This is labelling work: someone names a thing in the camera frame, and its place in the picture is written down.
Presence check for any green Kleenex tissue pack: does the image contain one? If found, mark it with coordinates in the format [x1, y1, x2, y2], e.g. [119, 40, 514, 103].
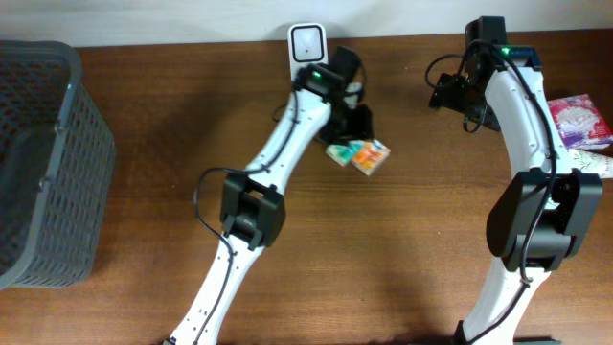
[326, 143, 359, 167]

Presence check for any orange Kleenex tissue pack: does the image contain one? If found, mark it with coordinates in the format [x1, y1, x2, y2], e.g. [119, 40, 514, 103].
[351, 139, 391, 176]

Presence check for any red purple tissue pack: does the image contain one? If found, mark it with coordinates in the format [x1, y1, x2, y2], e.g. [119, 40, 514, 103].
[547, 94, 612, 150]

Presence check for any white leaf-pattern tissue pack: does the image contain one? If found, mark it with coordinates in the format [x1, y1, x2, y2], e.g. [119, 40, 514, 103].
[568, 149, 613, 179]

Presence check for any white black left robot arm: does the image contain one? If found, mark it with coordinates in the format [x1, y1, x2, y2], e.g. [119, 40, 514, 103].
[167, 46, 374, 345]

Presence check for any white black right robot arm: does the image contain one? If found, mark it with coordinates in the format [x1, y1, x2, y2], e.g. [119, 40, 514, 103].
[429, 16, 602, 344]

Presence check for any white black barcode scanner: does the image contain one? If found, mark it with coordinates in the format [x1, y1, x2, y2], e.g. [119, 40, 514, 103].
[287, 23, 329, 81]

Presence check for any dark grey plastic basket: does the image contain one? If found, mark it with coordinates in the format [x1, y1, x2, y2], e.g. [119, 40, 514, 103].
[1, 40, 117, 289]

